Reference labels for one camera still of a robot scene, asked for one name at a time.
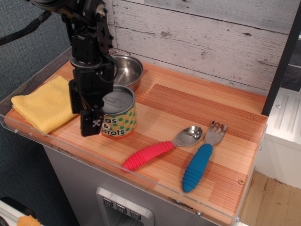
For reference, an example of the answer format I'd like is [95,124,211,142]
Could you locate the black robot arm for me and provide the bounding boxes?
[32,0,117,137]

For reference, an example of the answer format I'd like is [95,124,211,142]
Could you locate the white toy sink unit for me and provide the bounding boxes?
[254,88,301,188]

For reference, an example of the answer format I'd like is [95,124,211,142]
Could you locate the clear acrylic guard rail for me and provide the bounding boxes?
[0,33,269,224]

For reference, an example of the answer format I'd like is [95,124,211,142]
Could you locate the silver dispenser button panel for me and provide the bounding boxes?
[96,186,154,226]

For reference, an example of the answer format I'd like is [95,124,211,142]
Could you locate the grey toy fridge cabinet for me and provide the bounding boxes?
[43,145,228,226]

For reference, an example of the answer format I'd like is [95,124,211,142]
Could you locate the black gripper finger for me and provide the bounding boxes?
[69,81,82,113]
[80,109,104,137]

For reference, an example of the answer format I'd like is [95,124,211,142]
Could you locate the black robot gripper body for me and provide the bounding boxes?
[71,56,118,111]

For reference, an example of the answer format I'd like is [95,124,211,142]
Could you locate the spoon with pink handle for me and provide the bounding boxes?
[122,126,203,171]

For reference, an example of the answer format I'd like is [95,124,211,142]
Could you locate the orange object at corner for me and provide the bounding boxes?
[17,215,42,226]

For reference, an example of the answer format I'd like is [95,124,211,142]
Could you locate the black right vertical post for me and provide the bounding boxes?
[261,3,301,116]

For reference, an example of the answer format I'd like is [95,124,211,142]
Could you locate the yellow folded cloth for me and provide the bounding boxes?
[11,76,76,134]

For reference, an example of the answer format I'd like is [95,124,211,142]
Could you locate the stainless steel pot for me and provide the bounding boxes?
[111,50,143,91]

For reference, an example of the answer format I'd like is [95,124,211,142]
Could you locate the peas and carrots toy can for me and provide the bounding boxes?
[101,85,137,138]

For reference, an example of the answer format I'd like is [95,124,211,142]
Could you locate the fork with blue handle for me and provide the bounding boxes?
[182,121,228,193]

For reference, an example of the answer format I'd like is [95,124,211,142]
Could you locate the black braided cable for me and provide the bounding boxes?
[0,10,52,47]

